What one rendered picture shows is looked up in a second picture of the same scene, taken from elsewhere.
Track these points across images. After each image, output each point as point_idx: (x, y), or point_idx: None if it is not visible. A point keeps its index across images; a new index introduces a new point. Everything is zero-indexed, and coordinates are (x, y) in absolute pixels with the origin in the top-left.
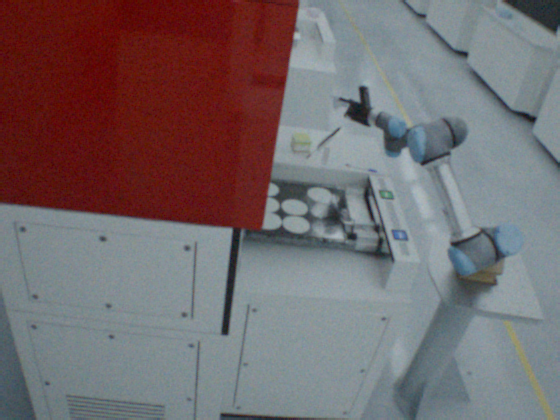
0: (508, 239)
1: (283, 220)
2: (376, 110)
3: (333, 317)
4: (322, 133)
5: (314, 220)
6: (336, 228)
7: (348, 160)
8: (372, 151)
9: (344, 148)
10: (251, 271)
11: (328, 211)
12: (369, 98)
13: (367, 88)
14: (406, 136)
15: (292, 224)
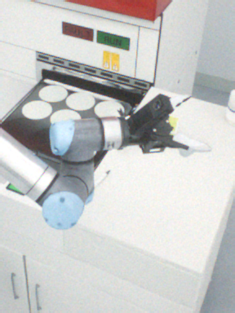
0: None
1: (48, 103)
2: (108, 116)
3: None
4: (217, 190)
5: (35, 125)
6: (12, 136)
7: (122, 183)
8: (145, 235)
9: (161, 196)
10: (15, 90)
11: (44, 143)
12: (148, 120)
13: (160, 105)
14: (62, 174)
15: (37, 107)
